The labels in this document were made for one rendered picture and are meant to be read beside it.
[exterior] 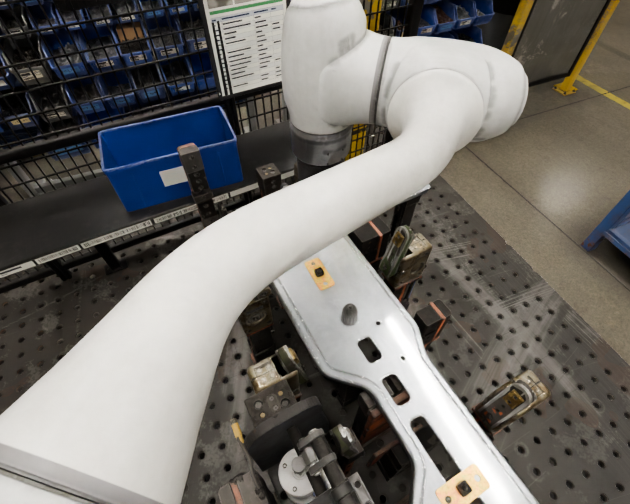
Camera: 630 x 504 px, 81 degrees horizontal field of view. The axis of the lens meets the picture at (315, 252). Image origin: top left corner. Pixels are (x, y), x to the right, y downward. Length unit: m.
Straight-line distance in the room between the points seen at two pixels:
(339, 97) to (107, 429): 0.40
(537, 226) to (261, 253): 2.45
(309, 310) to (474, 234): 0.80
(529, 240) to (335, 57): 2.18
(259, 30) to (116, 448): 1.01
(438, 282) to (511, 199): 1.58
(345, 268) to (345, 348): 0.19
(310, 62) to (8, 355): 1.16
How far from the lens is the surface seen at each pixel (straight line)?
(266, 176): 0.95
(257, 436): 0.52
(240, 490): 0.62
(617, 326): 2.42
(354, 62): 0.47
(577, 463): 1.17
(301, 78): 0.48
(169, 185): 0.98
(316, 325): 0.77
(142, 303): 0.23
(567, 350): 1.29
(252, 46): 1.10
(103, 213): 1.05
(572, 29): 3.75
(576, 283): 2.47
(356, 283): 0.83
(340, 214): 0.29
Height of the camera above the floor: 1.69
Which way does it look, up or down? 52 degrees down
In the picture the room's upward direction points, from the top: straight up
